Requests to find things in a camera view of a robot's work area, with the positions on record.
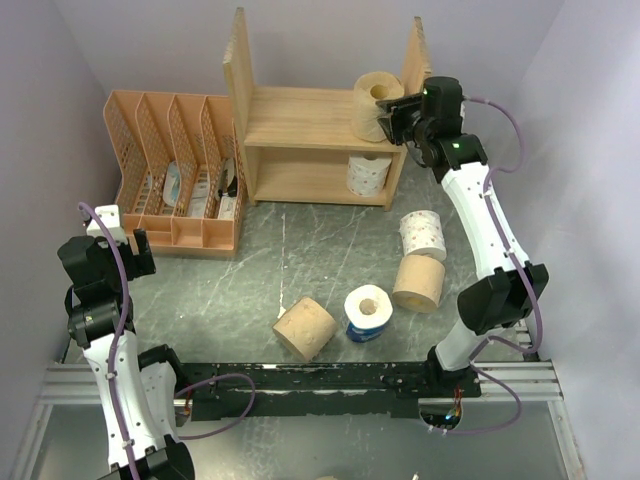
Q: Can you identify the beige toilet roll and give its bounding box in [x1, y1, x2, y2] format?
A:
[392, 255, 445, 314]
[351, 71, 404, 143]
[272, 296, 338, 363]

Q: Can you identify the white dotted toilet roll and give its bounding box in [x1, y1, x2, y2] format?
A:
[399, 210, 447, 263]

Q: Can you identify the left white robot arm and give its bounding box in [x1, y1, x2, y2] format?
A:
[57, 229, 195, 479]

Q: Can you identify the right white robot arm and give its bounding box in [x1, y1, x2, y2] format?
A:
[376, 76, 549, 398]

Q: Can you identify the wooden two-tier shelf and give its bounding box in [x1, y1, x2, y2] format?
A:
[223, 8, 407, 210]

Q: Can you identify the ruler set package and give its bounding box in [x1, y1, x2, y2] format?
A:
[187, 169, 210, 218]

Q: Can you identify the blue correction tape pack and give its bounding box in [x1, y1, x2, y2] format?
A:
[162, 161, 181, 207]

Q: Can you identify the white stapler box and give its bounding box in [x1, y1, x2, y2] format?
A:
[216, 196, 238, 220]

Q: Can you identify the orange plastic desk organizer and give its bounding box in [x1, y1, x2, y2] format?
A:
[103, 90, 246, 257]

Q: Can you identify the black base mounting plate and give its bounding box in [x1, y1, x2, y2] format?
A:
[183, 357, 481, 421]

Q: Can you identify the white toilet roll blue wrapper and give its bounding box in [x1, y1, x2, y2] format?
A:
[344, 284, 393, 343]

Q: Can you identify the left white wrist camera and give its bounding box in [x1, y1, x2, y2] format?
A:
[86, 204, 128, 246]

